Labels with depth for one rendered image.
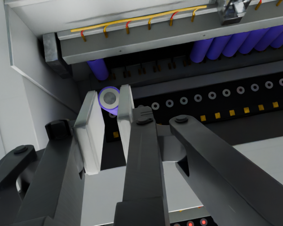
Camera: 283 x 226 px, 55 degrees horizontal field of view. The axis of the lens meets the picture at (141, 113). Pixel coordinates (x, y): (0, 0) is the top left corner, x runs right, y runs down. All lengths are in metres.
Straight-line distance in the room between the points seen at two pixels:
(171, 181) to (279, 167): 0.09
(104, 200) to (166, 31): 0.16
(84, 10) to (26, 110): 0.10
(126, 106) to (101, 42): 0.12
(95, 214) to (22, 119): 0.10
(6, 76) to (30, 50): 0.03
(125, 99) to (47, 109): 0.12
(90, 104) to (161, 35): 0.12
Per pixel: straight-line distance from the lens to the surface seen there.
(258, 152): 0.26
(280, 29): 0.34
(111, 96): 0.20
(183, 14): 0.27
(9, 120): 0.24
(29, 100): 0.24
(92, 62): 0.30
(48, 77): 0.28
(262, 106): 0.41
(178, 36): 0.27
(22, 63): 0.23
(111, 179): 0.24
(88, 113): 0.16
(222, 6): 0.26
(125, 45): 0.26
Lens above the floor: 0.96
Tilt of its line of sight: 8 degrees up
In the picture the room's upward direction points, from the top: 169 degrees clockwise
